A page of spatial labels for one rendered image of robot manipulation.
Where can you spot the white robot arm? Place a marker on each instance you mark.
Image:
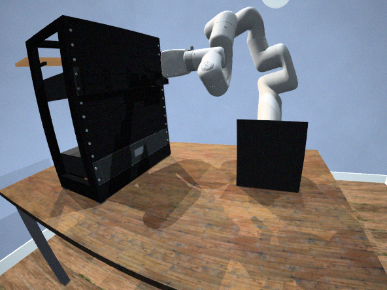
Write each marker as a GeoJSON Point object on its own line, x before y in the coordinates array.
{"type": "Point", "coordinates": [217, 61]}

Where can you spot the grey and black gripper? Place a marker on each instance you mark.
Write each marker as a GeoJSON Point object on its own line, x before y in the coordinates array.
{"type": "Point", "coordinates": [172, 63]}

